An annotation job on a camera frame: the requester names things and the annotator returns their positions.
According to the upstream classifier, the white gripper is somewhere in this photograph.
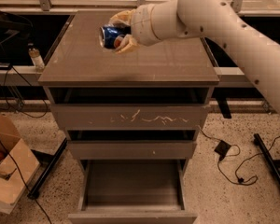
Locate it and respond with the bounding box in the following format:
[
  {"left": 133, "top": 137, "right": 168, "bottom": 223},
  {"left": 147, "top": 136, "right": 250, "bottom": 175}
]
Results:
[{"left": 109, "top": 5, "right": 160, "bottom": 54}]

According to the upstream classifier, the blue pepsi can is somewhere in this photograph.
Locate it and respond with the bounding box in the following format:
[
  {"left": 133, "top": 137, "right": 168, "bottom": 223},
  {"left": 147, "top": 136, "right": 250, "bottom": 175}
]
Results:
[{"left": 99, "top": 25, "right": 131, "bottom": 49}]

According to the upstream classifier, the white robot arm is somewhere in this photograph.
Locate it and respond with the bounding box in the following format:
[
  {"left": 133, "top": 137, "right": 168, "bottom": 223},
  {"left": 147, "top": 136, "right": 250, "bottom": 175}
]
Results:
[{"left": 109, "top": 0, "right": 280, "bottom": 115}]

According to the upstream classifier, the grey drawer cabinet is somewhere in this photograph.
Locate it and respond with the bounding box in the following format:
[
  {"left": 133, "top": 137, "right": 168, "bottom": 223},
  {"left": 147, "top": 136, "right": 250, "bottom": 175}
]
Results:
[{"left": 37, "top": 10, "right": 221, "bottom": 173}]

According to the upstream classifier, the top grey drawer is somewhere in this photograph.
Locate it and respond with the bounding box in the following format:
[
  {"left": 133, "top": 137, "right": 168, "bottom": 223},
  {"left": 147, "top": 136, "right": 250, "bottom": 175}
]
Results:
[{"left": 49, "top": 88, "right": 210, "bottom": 130}]

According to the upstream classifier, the grey drawer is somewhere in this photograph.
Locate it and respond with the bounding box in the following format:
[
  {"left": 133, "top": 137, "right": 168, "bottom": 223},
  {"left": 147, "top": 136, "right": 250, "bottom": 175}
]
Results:
[
  {"left": 68, "top": 130, "right": 196, "bottom": 160},
  {"left": 49, "top": 88, "right": 210, "bottom": 130},
  {"left": 68, "top": 160, "right": 197, "bottom": 224}
]

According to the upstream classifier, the middle grey drawer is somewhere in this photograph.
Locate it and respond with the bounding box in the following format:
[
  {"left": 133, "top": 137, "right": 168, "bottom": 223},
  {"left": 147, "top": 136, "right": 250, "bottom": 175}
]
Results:
[{"left": 68, "top": 130, "right": 196, "bottom": 160}]

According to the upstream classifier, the bottom grey drawer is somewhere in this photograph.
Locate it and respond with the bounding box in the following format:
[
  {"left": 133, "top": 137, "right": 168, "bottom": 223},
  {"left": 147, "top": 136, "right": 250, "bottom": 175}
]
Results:
[{"left": 68, "top": 160, "right": 197, "bottom": 224}]

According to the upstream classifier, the clear plastic bottle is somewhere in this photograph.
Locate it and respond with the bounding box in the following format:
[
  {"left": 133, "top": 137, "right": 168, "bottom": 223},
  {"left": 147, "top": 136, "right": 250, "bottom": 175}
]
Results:
[{"left": 28, "top": 43, "right": 45, "bottom": 72}]

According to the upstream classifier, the small black device on ledge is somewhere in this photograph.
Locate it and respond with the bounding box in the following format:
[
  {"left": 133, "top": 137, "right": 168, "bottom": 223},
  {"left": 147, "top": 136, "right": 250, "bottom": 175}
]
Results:
[{"left": 0, "top": 63, "right": 12, "bottom": 71}]

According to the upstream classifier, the black power adapter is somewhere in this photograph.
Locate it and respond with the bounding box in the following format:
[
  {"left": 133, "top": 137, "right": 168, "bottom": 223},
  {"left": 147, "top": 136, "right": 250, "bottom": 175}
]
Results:
[{"left": 215, "top": 140, "right": 231, "bottom": 157}]

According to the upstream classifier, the black floor stand bar left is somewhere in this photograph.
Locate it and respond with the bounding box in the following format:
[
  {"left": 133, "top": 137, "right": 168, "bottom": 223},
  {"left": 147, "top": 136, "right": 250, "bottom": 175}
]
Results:
[{"left": 27, "top": 138, "right": 67, "bottom": 200}]

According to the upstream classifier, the black floor stand bar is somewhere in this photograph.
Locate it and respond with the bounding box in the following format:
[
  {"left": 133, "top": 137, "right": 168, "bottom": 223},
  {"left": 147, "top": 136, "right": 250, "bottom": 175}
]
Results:
[
  {"left": 27, "top": 138, "right": 67, "bottom": 200},
  {"left": 254, "top": 133, "right": 280, "bottom": 189}
]

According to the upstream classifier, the cardboard box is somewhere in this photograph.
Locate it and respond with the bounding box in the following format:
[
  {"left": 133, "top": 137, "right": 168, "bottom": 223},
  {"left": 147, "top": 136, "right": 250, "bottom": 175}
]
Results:
[{"left": 0, "top": 115, "right": 40, "bottom": 214}]

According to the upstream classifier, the black floor stand bar right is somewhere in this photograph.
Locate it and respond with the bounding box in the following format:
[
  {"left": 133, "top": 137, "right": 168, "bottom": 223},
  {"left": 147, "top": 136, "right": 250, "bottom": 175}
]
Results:
[{"left": 254, "top": 133, "right": 280, "bottom": 189}]

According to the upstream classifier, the black adapter cable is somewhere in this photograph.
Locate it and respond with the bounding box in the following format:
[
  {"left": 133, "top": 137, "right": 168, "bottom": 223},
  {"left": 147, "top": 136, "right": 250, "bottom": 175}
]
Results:
[{"left": 198, "top": 124, "right": 280, "bottom": 187}]

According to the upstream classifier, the black cable left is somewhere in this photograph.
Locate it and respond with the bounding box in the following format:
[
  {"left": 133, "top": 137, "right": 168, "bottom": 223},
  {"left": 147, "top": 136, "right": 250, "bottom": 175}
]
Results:
[{"left": 0, "top": 123, "right": 53, "bottom": 224}]

